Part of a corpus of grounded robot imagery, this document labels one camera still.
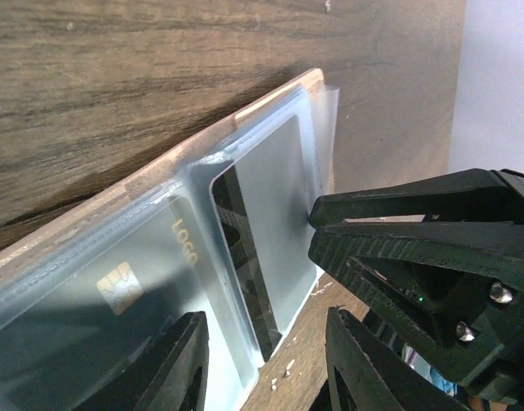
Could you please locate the black vip card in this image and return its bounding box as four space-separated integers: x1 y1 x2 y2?
211 116 315 361

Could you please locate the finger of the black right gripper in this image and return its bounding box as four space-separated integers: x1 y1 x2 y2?
309 169 524 227
308 223 524 384

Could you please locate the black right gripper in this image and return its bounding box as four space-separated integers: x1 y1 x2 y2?
364 307 524 406

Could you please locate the black logo card in holder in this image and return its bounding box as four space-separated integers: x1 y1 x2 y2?
0 196 205 410

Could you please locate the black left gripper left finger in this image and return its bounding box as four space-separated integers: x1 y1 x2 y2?
76 312 209 410

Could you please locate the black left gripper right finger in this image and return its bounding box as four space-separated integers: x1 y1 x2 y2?
325 307 467 411

